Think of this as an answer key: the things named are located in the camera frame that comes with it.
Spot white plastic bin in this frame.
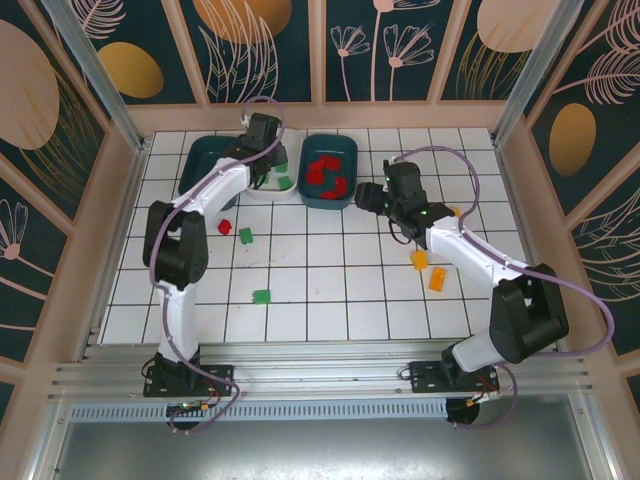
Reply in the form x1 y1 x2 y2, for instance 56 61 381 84
239 126 304 202

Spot teal plastic bin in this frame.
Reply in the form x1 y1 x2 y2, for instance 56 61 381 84
178 134 247 211
297 132 359 211

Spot grey metal base sheet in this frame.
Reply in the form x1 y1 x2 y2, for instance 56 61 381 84
47 419 596 480

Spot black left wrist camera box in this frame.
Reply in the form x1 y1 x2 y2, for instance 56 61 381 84
246 112 282 149

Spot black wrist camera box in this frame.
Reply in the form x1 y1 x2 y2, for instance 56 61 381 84
383 159 427 202
246 112 282 149

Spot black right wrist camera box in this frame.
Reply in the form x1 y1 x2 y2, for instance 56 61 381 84
383 159 427 202

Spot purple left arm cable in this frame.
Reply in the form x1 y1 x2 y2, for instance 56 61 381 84
149 96 287 436

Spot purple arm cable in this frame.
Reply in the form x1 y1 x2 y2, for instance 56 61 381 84
149 96 287 436
384 145 616 431

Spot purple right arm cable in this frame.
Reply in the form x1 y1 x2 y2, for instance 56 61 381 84
384 145 616 431

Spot dark wall panel gold circle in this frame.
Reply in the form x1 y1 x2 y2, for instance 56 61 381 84
178 0 321 105

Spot dark flower wall panel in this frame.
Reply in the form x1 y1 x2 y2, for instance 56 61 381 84
324 0 454 104

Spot dark wall panel beige circle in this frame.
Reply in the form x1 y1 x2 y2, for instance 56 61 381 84
438 0 539 102

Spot dark wall panel small oval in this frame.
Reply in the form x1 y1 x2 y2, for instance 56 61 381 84
64 0 201 106

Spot aluminium rail frame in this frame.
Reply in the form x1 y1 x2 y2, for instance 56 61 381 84
49 342 596 401

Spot aluminium corner post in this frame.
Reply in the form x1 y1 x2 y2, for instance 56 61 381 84
42 0 150 152
492 0 569 146

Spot dark wall panel gold oval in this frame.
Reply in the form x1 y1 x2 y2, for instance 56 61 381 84
524 0 640 219

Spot dark wall panel pink leaves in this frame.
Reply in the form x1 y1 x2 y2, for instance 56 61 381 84
569 189 640 356

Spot slotted grey cable tray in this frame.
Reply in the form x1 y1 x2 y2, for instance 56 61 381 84
67 402 449 422

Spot dark wall panel large circle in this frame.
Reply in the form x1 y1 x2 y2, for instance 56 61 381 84
0 4 111 236

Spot dark wall panel flower stem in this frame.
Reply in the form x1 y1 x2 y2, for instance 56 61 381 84
0 164 71 364

